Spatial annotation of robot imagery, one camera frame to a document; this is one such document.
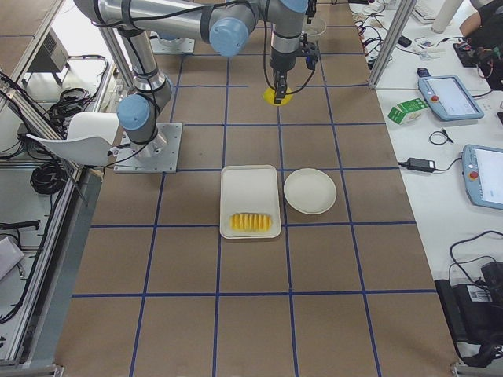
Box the blue teach pendant upper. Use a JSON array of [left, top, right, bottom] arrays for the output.
[[417, 75, 484, 121]]

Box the blue teach pendant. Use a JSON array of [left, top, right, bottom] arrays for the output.
[[461, 145, 502, 210], [417, 75, 484, 121]]

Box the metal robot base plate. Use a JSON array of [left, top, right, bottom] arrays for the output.
[[113, 123, 183, 174]]

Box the green white carton box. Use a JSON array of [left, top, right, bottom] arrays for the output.
[[387, 98, 428, 125]]

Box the cream round plate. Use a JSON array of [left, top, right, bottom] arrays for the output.
[[284, 168, 337, 215]]

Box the black power adapter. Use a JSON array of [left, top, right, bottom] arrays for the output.
[[407, 158, 436, 173]]

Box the blue teach pendant lower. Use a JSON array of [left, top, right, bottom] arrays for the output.
[[461, 145, 502, 210]]

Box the white plastic chair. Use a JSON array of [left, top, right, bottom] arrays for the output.
[[27, 112, 119, 167]]

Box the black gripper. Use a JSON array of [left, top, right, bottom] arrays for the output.
[[270, 49, 310, 103]]

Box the sliced yellow bread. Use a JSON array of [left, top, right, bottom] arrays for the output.
[[230, 213, 272, 232]]

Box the aluminium frame post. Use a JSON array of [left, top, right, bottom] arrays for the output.
[[369, 0, 416, 89]]

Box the yellow lemon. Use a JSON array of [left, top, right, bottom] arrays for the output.
[[263, 87, 293, 107]]

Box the white rectangular tray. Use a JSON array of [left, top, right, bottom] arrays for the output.
[[220, 165, 281, 240]]

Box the white bowl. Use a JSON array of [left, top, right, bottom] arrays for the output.
[[303, 16, 327, 37]]

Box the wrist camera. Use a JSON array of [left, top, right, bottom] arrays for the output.
[[299, 33, 319, 71]]

